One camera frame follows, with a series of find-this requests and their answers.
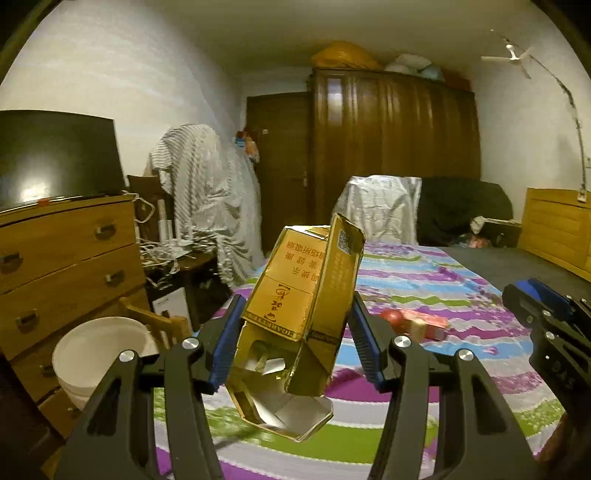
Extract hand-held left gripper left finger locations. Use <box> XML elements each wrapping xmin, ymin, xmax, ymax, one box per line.
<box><xmin>55</xmin><ymin>294</ymin><xmax>247</xmax><ymax>480</ymax></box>

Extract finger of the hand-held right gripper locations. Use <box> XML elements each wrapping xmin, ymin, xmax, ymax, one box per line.
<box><xmin>526</xmin><ymin>277</ymin><xmax>591</xmax><ymax>319</ymax></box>
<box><xmin>502</xmin><ymin>284</ymin><xmax>555</xmax><ymax>333</ymax></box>

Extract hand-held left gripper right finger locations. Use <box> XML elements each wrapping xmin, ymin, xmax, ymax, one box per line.
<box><xmin>348</xmin><ymin>293</ymin><xmax>539</xmax><ymax>480</ymax></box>

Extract gold carton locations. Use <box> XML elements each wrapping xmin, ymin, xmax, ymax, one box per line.
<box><xmin>224</xmin><ymin>212</ymin><xmax>367</xmax><ymax>443</ymax></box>

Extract white plastic bucket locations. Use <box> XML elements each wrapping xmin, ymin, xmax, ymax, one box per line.
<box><xmin>52</xmin><ymin>316</ymin><xmax>160</xmax><ymax>411</ymax></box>

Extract dark grey blanket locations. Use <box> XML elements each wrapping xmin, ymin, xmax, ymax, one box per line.
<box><xmin>441</xmin><ymin>246</ymin><xmax>591</xmax><ymax>305</ymax></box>

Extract wooden bed headboard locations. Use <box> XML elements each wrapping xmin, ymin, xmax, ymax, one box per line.
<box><xmin>517</xmin><ymin>187</ymin><xmax>591</xmax><ymax>280</ymax></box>

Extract red box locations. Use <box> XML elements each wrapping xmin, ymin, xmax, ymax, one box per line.
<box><xmin>399</xmin><ymin>310</ymin><xmax>450</xmax><ymax>341</ymax></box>

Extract light wooden chair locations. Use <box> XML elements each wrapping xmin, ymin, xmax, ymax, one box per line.
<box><xmin>119</xmin><ymin>296</ymin><xmax>192</xmax><ymax>352</ymax></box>

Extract dark bedside table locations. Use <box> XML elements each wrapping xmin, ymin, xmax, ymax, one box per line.
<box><xmin>480</xmin><ymin>217</ymin><xmax>522</xmax><ymax>247</ymax></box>

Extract white cardboard box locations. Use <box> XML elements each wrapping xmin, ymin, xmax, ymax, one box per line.
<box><xmin>151</xmin><ymin>288</ymin><xmax>190</xmax><ymax>324</ymax></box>

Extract small dark wooden table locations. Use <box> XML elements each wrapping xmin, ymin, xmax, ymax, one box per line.
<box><xmin>145</xmin><ymin>251</ymin><xmax>218</xmax><ymax>324</ymax></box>

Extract floral striped bed sheet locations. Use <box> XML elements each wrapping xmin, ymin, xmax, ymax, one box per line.
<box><xmin>152</xmin><ymin>242</ymin><xmax>571</xmax><ymax>480</ymax></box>

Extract black cloth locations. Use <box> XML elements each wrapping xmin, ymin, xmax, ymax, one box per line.
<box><xmin>418</xmin><ymin>176</ymin><xmax>514</xmax><ymax>247</ymax></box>

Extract white router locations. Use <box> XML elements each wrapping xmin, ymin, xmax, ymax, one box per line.
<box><xmin>154</xmin><ymin>198</ymin><xmax>195</xmax><ymax>245</ymax></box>

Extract silver crinkled cover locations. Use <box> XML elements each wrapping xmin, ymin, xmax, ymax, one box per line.
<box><xmin>332</xmin><ymin>175</ymin><xmax>423</xmax><ymax>245</ymax></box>

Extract grey striped cloth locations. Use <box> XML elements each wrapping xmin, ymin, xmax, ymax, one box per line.
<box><xmin>150</xmin><ymin>124</ymin><xmax>264</xmax><ymax>287</ymax></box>

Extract wooden dresser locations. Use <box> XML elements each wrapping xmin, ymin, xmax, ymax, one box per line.
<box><xmin>0</xmin><ymin>194</ymin><xmax>153</xmax><ymax>435</ymax></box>

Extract brown wooden door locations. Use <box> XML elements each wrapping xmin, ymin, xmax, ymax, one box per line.
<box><xmin>245</xmin><ymin>91</ymin><xmax>311</xmax><ymax>259</ymax></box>

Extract brown wooden wardrobe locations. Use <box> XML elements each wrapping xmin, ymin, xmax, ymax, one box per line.
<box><xmin>307</xmin><ymin>68</ymin><xmax>481</xmax><ymax>243</ymax></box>

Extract colourful hanging bags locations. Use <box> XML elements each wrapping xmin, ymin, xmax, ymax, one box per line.
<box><xmin>233</xmin><ymin>129</ymin><xmax>260</xmax><ymax>164</ymax></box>

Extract white ceiling fan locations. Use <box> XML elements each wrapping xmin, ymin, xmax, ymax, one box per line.
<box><xmin>480</xmin><ymin>39</ymin><xmax>534</xmax><ymax>79</ymax></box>

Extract black television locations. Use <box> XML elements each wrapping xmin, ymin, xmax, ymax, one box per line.
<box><xmin>0</xmin><ymin>110</ymin><xmax>126</xmax><ymax>212</ymax></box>

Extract white pillow bundle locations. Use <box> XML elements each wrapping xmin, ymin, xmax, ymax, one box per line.
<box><xmin>385</xmin><ymin>53</ymin><xmax>446</xmax><ymax>81</ymax></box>

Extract orange bag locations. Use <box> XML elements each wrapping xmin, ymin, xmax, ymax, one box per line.
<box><xmin>310</xmin><ymin>41</ymin><xmax>382</xmax><ymax>71</ymax></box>

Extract tangle of white cables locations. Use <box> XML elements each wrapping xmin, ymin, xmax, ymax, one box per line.
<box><xmin>139</xmin><ymin>235</ymin><xmax>195</xmax><ymax>278</ymax></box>

